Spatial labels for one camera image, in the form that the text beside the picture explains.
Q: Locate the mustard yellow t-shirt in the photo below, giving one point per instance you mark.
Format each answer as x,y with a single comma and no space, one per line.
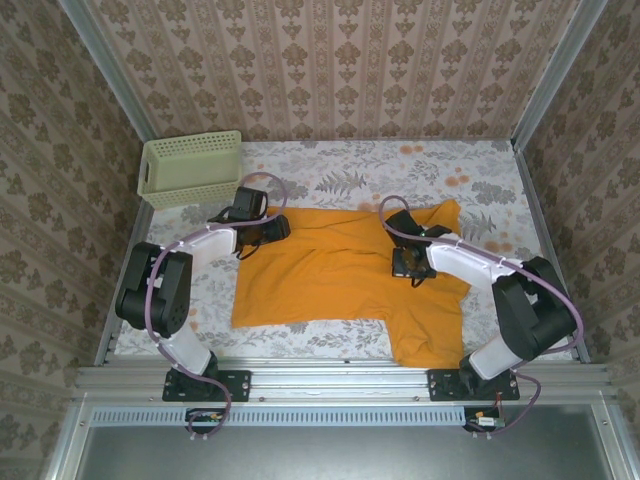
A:
325,280

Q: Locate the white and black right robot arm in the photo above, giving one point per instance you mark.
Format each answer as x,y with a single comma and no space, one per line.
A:
470,260

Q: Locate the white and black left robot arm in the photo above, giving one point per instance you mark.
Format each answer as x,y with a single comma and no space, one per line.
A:
210,242

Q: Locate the floral patterned tablecloth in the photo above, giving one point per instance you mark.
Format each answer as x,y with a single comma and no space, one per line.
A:
325,165

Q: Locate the pale green perforated plastic basket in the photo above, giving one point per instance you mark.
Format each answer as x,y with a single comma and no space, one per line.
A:
195,167

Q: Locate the aluminium base beam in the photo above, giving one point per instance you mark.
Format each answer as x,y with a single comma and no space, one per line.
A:
325,380

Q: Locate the small black controller board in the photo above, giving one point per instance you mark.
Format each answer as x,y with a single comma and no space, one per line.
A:
205,419
485,420

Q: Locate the grey metal panel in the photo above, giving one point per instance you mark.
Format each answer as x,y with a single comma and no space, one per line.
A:
325,455

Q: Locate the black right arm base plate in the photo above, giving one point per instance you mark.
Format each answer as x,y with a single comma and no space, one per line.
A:
440,385

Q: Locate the aluminium side rail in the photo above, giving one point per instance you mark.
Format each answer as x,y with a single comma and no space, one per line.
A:
545,225
131,235

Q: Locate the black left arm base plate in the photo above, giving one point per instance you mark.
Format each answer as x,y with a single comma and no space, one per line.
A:
240,385

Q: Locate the aluminium frame post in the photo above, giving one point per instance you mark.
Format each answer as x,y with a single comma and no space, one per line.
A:
555,75
110,75

